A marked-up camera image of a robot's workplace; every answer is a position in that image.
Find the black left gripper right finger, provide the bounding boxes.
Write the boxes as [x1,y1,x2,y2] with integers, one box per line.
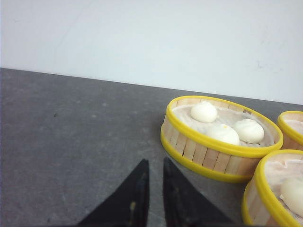
[163,157,234,227]

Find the bamboo steamer with three buns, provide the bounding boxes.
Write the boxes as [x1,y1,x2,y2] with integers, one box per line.
[160,96,283,183]

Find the white steamed bun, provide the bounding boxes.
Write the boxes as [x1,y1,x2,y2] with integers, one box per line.
[190,101,218,123]
[233,119,265,144]
[206,124,240,145]

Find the white bun in near steamer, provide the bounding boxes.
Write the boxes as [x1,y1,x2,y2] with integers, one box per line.
[280,177,303,217]

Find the white steamer liner cloth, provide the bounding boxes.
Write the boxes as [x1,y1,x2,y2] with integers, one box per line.
[172,105,275,148]

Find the white steamed bun back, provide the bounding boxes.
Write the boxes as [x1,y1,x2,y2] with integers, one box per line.
[190,101,218,123]

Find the white steamed bun right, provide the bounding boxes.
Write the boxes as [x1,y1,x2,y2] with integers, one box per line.
[233,119,265,144]

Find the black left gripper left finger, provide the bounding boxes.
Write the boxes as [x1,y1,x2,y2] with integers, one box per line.
[77,159,150,227]

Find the white steamed bun front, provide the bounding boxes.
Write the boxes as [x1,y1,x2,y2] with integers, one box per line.
[206,124,240,145]

